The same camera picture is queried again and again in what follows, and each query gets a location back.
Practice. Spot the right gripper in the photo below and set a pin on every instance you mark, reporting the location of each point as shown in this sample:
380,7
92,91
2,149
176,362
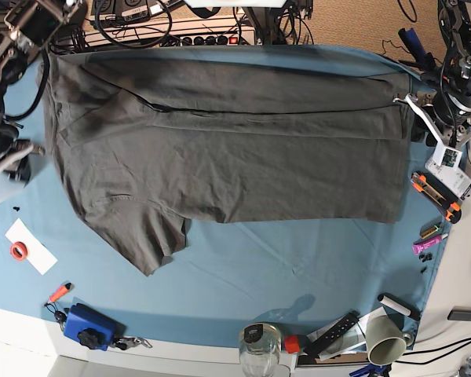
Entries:
14,152

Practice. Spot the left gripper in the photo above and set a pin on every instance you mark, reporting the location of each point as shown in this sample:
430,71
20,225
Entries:
448,106

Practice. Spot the dark grey T-shirt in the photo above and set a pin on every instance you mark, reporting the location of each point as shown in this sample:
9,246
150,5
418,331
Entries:
337,156

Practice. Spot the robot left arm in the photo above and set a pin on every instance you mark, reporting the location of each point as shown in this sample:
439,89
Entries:
455,27

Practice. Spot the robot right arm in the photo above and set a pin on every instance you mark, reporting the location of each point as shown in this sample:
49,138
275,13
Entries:
31,27

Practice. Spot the white barcode device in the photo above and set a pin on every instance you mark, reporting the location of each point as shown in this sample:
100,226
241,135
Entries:
456,180

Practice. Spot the blue black clamp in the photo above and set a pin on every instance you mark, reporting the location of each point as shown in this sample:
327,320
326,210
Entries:
423,60

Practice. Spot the orange black utility knife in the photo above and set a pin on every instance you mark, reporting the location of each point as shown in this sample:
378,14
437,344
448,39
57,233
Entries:
447,206

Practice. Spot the orange tape roll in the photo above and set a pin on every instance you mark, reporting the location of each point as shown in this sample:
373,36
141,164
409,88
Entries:
18,251

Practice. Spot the small gold battery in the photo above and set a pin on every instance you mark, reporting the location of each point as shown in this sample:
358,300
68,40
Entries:
429,231

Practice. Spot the white paper sheet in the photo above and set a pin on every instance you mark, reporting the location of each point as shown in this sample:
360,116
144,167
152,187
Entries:
38,255

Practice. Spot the purple glue tube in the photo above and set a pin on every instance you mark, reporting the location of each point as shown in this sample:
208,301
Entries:
425,244

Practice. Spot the orange marker pen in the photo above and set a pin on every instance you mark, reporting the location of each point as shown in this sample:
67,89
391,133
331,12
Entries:
59,293

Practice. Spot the white black marker roll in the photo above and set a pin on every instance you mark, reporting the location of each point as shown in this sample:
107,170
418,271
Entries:
399,307

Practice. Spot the grey adapter box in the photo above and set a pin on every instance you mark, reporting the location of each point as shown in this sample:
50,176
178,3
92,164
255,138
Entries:
459,314

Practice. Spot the blue table cloth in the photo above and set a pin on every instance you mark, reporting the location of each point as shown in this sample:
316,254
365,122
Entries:
303,273

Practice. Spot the blue clamp block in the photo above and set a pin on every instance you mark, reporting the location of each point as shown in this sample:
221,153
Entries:
89,328

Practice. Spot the grey-green mug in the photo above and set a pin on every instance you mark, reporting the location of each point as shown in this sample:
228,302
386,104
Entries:
385,342

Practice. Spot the black power strip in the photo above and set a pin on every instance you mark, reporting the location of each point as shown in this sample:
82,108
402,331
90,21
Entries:
209,40

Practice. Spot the metal carabiner keys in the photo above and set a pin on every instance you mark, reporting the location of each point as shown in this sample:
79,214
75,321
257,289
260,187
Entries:
126,343

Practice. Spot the black remote control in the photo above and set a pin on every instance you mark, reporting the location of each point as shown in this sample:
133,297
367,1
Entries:
337,331

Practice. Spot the orange cube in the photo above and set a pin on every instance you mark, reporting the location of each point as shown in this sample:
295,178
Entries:
292,344

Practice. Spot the glass jar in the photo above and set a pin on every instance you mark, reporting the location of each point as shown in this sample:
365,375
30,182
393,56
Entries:
259,349

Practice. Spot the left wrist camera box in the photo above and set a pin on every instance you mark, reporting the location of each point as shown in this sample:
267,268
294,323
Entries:
446,156

